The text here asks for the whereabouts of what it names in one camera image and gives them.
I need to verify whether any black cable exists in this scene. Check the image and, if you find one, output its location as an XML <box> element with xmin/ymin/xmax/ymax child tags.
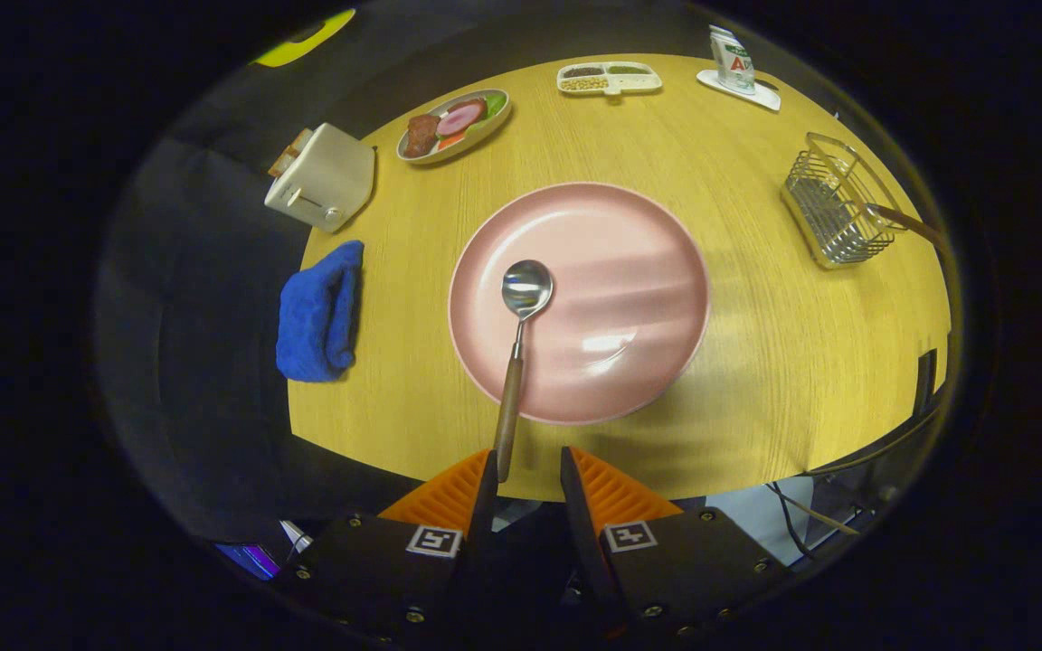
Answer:
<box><xmin>767</xmin><ymin>482</ymin><xmax>811</xmax><ymax>554</ymax></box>

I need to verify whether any black table clamp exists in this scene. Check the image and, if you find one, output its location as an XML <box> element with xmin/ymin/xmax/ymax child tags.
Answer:
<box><xmin>914</xmin><ymin>348</ymin><xmax>938</xmax><ymax>417</ymax></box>

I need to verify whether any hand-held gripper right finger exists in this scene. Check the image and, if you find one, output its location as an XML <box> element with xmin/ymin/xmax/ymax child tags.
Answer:
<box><xmin>560</xmin><ymin>446</ymin><xmax>793</xmax><ymax>638</ymax></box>

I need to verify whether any white square coaster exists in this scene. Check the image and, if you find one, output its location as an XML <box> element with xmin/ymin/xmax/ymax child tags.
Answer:
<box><xmin>696</xmin><ymin>70</ymin><xmax>782</xmax><ymax>112</ymax></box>

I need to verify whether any pink ham slice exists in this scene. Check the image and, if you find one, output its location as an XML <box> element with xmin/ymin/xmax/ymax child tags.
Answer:
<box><xmin>436</xmin><ymin>101</ymin><xmax>484</xmax><ymax>137</ymax></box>

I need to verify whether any grey oval food plate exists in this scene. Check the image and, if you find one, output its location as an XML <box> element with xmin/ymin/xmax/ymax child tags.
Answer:
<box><xmin>396</xmin><ymin>88</ymin><xmax>513</xmax><ymax>165</ymax></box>

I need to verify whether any blue folded towel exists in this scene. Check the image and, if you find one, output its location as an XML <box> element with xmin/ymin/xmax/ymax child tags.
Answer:
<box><xmin>275</xmin><ymin>240</ymin><xmax>365</xmax><ymax>383</ymax></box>

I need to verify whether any pink round plate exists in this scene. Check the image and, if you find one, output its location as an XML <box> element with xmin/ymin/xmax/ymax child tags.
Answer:
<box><xmin>448</xmin><ymin>182</ymin><xmax>713</xmax><ymax>427</ymax></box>

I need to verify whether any white drink bottle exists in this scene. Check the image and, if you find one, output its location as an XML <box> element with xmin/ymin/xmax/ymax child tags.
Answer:
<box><xmin>709</xmin><ymin>24</ymin><xmax>756</xmax><ymax>95</ymax></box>

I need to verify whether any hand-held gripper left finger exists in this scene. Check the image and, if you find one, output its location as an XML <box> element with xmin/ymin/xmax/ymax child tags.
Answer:
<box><xmin>275</xmin><ymin>448</ymin><xmax>499</xmax><ymax>645</ymax></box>

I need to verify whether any beige cable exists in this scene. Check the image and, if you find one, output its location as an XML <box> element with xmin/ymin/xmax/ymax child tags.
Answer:
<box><xmin>788</xmin><ymin>495</ymin><xmax>861</xmax><ymax>536</ymax></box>

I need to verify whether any metal wire basket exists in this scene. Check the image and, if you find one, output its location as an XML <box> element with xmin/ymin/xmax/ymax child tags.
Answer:
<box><xmin>780</xmin><ymin>132</ymin><xmax>909</xmax><ymax>270</ymax></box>

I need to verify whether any wooden handled metal spoon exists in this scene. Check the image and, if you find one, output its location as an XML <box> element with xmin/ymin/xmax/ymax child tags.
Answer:
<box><xmin>495</xmin><ymin>259</ymin><xmax>555</xmax><ymax>484</ymax></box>

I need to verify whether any white divided dish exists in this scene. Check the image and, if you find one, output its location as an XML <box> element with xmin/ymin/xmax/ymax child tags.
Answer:
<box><xmin>556</xmin><ymin>61</ymin><xmax>664</xmax><ymax>97</ymax></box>

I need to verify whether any white toaster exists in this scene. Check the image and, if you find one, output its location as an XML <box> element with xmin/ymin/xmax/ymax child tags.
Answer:
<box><xmin>264</xmin><ymin>123</ymin><xmax>376</xmax><ymax>234</ymax></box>

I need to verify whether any large brown steak piece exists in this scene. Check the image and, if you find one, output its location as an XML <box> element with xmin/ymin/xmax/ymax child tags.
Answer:
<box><xmin>405</xmin><ymin>114</ymin><xmax>442</xmax><ymax>158</ymax></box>

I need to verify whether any wooden handled metal fork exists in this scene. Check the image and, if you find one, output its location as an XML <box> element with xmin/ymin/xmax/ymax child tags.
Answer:
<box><xmin>865</xmin><ymin>203</ymin><xmax>945</xmax><ymax>250</ymax></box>

